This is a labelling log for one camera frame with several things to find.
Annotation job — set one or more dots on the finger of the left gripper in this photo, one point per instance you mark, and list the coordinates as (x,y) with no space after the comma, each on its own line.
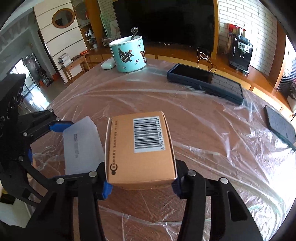
(70,178)
(60,126)

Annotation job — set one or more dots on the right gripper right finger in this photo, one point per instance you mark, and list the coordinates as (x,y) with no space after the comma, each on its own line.
(230,219)

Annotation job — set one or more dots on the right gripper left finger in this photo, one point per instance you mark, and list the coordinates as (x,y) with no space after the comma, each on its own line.
(69,211)

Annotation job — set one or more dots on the translucent white plastic case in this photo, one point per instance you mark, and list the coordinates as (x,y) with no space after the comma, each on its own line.
(83,151)

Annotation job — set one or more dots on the brown cardboard box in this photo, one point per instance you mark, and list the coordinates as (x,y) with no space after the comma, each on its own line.
(139,152)

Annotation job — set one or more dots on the small wooden side table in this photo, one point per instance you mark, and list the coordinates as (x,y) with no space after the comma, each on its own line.
(82,62)

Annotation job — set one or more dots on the stack of books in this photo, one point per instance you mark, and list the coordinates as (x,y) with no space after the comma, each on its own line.
(65,60)

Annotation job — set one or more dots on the white earbuds case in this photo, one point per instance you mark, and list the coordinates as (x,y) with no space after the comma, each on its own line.
(108,64)

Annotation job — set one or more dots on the wooden shelf with bottles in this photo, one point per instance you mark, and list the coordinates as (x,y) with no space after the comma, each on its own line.
(89,36)

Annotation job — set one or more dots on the teal patterned mug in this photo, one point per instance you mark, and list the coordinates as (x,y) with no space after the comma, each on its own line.
(128,54)

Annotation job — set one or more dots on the black tablet at edge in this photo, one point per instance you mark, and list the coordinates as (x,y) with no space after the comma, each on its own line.
(280,126)

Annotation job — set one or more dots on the metal spoon in mug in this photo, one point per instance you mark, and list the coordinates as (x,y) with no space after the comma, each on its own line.
(134,31)

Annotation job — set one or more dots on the dark blue cased tablet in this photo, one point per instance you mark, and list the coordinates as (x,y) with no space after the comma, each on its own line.
(211,83)

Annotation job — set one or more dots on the large black television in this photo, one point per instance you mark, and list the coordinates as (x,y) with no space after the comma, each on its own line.
(188,23)

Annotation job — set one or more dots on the black coffee machine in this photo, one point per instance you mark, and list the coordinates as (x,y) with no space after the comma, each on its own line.
(240,53)

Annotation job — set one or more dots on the round wooden wall mirror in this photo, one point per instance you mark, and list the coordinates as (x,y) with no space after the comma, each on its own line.
(63,18)

